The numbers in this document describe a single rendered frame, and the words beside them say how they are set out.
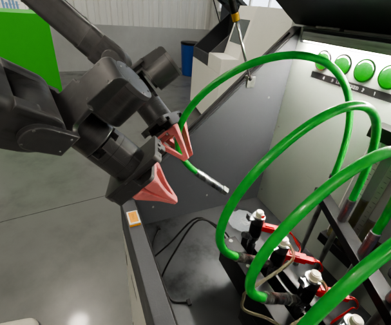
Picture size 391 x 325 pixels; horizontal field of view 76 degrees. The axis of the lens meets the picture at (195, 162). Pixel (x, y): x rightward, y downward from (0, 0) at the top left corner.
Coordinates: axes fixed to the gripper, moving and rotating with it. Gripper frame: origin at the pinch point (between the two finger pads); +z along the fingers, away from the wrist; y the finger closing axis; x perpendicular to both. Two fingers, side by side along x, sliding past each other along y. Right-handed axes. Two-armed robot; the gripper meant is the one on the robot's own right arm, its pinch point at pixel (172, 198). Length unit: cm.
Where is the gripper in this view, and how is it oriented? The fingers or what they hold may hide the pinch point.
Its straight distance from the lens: 42.1
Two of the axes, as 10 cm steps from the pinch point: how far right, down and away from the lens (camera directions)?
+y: 7.5, -6.0, -2.6
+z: 6.4, 6.0, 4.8
